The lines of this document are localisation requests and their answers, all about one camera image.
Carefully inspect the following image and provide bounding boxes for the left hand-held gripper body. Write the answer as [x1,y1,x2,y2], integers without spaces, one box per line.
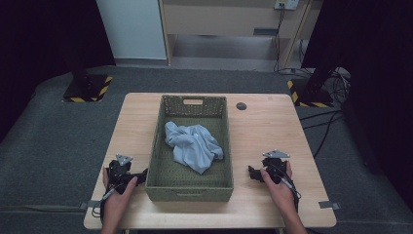
[107,153,134,196]

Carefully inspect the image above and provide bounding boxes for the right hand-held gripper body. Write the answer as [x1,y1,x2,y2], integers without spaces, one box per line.
[260,149,291,185]

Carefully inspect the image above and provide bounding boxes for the green woven basket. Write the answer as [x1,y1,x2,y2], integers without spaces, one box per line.
[144,94,235,203]

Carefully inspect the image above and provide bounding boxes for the light blue cloth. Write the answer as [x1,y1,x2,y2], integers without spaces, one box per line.
[164,120,225,176]

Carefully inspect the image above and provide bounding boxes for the person's left hand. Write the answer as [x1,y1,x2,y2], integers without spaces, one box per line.
[101,167,139,214]

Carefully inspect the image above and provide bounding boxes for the person's right hand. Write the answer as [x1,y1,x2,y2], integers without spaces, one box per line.
[259,161,295,214]

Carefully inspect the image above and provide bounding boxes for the grey tape strip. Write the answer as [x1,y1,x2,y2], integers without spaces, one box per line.
[78,200,102,211]
[318,200,342,211]

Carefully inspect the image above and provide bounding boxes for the black stand base striped edge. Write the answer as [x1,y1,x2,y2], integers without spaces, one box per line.
[286,77,335,108]
[61,73,114,103]

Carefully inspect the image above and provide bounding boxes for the dark curtain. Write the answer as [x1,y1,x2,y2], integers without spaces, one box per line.
[301,0,413,213]
[0,0,117,144]

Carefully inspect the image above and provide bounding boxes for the white panel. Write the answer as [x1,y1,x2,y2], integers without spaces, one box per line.
[94,0,169,61]

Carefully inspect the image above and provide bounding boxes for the light wooden cabinet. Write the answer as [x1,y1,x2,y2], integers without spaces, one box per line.
[158,0,324,70]

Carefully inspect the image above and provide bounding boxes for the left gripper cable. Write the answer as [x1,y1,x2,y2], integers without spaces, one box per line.
[91,187,117,222]

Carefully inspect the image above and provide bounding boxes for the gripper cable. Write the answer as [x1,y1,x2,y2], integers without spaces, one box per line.
[278,175,302,213]
[91,187,117,222]

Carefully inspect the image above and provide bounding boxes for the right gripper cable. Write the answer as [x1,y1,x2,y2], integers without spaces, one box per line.
[278,175,302,213]

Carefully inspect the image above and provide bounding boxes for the black floor cable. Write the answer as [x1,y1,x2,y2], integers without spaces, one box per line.
[312,110,340,160]
[298,109,344,131]

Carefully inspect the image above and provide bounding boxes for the tangle of cables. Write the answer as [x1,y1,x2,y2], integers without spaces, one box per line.
[322,66,353,106]

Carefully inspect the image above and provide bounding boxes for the black socket cable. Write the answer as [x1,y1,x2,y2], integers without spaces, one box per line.
[273,4,286,73]

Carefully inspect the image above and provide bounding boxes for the white wall socket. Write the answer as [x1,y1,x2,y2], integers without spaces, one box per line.
[274,0,300,11]

